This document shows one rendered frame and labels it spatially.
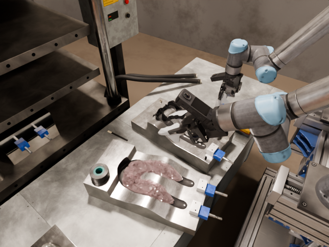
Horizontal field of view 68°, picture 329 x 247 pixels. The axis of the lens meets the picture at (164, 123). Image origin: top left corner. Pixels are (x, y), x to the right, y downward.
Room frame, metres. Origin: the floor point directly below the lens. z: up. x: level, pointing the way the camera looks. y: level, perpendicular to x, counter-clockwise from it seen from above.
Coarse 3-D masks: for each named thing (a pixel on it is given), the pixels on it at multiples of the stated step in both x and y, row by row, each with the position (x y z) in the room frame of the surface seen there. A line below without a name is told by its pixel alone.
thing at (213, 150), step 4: (212, 144) 0.73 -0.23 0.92; (208, 148) 0.71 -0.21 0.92; (212, 148) 0.71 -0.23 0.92; (216, 148) 0.71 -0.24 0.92; (208, 152) 0.70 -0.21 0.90; (212, 152) 0.69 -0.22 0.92; (216, 152) 0.69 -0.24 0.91; (220, 152) 0.69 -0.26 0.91; (224, 152) 0.70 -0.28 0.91; (212, 156) 0.68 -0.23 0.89; (216, 156) 0.68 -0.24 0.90; (220, 156) 0.67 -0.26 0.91; (220, 160) 0.66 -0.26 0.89; (228, 160) 0.66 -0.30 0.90
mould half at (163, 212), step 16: (112, 144) 0.74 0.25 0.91; (128, 144) 0.74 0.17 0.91; (112, 160) 0.65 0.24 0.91; (112, 176) 0.56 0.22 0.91; (144, 176) 0.58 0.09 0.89; (160, 176) 0.57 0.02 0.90; (192, 176) 0.60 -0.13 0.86; (208, 176) 0.60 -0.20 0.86; (96, 192) 0.52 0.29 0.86; (112, 192) 0.51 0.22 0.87; (128, 192) 0.51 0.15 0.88; (176, 192) 0.52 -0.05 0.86; (192, 192) 0.52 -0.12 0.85; (128, 208) 0.46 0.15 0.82; (144, 208) 0.43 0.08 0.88; (160, 208) 0.44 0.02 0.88; (176, 208) 0.45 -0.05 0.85; (176, 224) 0.38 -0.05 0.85; (192, 224) 0.38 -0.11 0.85
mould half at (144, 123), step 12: (156, 108) 1.06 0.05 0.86; (168, 108) 0.97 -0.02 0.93; (132, 120) 0.96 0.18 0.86; (144, 120) 0.96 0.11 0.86; (156, 120) 0.88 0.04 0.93; (144, 132) 0.89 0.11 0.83; (156, 132) 0.84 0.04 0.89; (228, 132) 0.84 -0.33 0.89; (168, 144) 0.79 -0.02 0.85; (180, 144) 0.77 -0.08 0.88; (216, 144) 0.76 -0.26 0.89; (228, 144) 0.81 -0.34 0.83; (180, 156) 0.74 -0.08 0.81; (192, 156) 0.70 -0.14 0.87; (204, 156) 0.69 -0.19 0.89; (204, 168) 0.66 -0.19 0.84
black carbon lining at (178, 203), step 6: (120, 162) 0.64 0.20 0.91; (126, 162) 0.66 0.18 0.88; (120, 168) 0.63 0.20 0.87; (120, 174) 0.60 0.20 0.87; (120, 180) 0.57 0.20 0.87; (186, 180) 0.58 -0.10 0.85; (192, 186) 0.55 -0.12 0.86; (174, 198) 0.49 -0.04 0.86; (174, 204) 0.47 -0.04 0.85; (180, 204) 0.47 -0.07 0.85; (186, 204) 0.47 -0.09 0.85
